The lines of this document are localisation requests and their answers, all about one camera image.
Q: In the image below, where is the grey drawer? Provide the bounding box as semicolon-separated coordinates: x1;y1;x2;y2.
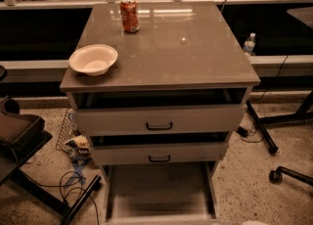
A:
103;162;218;225
74;106;246;136
90;142;228;165

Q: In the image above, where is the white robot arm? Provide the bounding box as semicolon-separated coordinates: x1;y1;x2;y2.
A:
241;220;269;225

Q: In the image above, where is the grey drawer cabinet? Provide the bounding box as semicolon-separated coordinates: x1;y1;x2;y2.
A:
59;1;261;171

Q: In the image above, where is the white paper bowl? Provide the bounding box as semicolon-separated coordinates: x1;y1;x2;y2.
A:
68;44;118;76

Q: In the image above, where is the snack chip bag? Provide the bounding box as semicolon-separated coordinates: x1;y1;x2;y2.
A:
64;135;90;160

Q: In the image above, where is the orange soda can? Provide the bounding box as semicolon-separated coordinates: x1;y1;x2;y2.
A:
120;0;139;33

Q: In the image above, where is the clear plastic water bottle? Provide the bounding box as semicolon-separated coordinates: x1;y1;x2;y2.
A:
243;33;256;56

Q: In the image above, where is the black stand leg right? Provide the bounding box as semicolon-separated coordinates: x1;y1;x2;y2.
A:
246;101;278;155

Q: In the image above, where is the black stand leg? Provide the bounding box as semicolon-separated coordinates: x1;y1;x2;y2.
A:
246;101;278;155
9;169;101;225

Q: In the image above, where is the office chair caster leg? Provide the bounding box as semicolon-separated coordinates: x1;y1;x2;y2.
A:
269;166;313;186

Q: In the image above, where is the dark tray on left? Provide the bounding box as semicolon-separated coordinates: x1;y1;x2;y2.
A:
0;97;45;158

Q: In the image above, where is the black stand leg left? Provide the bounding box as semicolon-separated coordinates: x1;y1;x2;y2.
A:
9;169;101;225

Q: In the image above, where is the wire mesh basket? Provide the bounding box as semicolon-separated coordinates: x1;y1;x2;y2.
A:
56;109;77;154

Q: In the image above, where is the black cable on floor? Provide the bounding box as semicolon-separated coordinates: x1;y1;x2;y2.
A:
22;169;101;225

